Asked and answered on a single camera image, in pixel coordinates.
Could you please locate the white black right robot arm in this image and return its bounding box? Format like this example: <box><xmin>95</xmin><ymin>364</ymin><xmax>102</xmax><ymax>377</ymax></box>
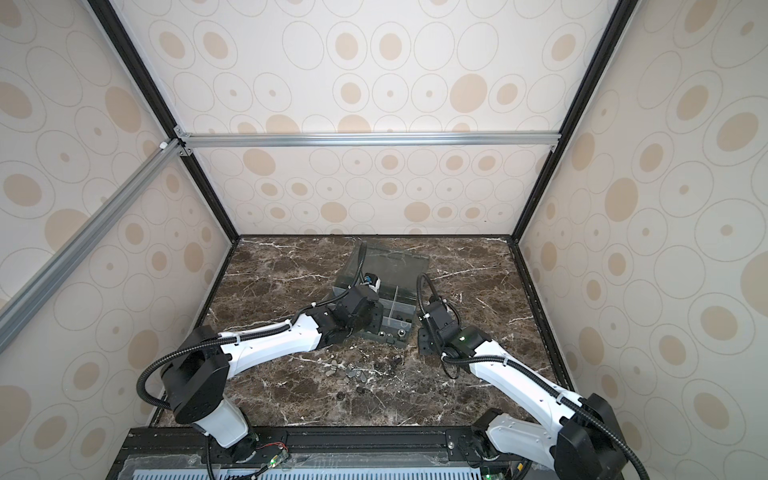
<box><xmin>419</xmin><ymin>299</ymin><xmax>633</xmax><ymax>479</ymax></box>

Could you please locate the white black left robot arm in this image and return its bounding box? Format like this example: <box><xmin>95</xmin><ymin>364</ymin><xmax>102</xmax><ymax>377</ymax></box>
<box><xmin>161</xmin><ymin>275</ymin><xmax>383</xmax><ymax>448</ymax></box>

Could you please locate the pile of screws and nuts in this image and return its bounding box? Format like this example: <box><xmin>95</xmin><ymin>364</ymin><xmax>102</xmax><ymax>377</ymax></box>
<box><xmin>322</xmin><ymin>354</ymin><xmax>412</xmax><ymax>401</ymax></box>

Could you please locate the clear plastic organizer box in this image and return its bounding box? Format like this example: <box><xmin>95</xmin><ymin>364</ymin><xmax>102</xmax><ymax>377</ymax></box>
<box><xmin>355</xmin><ymin>242</ymin><xmax>430</xmax><ymax>349</ymax></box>

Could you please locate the aluminium crossbar back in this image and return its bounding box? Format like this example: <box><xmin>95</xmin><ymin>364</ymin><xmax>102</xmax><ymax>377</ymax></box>
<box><xmin>181</xmin><ymin>131</ymin><xmax>560</xmax><ymax>148</ymax></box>

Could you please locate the aluminium crossbar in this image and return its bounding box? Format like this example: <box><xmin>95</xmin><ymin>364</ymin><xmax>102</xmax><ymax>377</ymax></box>
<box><xmin>1</xmin><ymin>139</ymin><xmax>182</xmax><ymax>350</ymax></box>
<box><xmin>181</xmin><ymin>131</ymin><xmax>560</xmax><ymax>148</ymax></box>

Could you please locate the aluminium crossbar left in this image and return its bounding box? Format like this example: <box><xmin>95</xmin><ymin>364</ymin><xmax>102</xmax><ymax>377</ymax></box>
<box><xmin>1</xmin><ymin>139</ymin><xmax>182</xmax><ymax>350</ymax></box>

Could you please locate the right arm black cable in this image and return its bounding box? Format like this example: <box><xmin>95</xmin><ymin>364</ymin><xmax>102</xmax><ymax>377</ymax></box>
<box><xmin>416</xmin><ymin>273</ymin><xmax>652</xmax><ymax>480</ymax></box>

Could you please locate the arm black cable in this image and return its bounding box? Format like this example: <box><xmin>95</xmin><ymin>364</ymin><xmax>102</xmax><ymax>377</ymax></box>
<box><xmin>136</xmin><ymin>241</ymin><xmax>368</xmax><ymax>412</ymax></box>
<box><xmin>416</xmin><ymin>273</ymin><xmax>652</xmax><ymax>480</ymax></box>

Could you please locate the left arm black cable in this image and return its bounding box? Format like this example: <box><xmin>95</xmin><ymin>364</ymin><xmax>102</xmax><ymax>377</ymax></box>
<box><xmin>136</xmin><ymin>241</ymin><xmax>368</xmax><ymax>412</ymax></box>

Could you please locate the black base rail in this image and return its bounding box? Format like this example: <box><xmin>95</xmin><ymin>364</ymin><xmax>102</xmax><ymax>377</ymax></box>
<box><xmin>104</xmin><ymin>424</ymin><xmax>619</xmax><ymax>480</ymax></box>

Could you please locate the black corner frame post left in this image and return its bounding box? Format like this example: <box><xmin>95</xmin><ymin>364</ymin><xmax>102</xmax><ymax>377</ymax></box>
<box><xmin>86</xmin><ymin>0</ymin><xmax>240</xmax><ymax>244</ymax></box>

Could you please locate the black corner frame post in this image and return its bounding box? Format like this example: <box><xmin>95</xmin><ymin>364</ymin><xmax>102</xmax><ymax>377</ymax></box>
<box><xmin>510</xmin><ymin>0</ymin><xmax>639</xmax><ymax>245</ymax></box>
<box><xmin>86</xmin><ymin>0</ymin><xmax>240</xmax><ymax>244</ymax></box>

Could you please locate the black corner frame post right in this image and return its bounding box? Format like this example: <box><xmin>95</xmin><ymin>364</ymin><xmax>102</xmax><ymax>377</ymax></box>
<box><xmin>510</xmin><ymin>0</ymin><xmax>639</xmax><ymax>245</ymax></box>

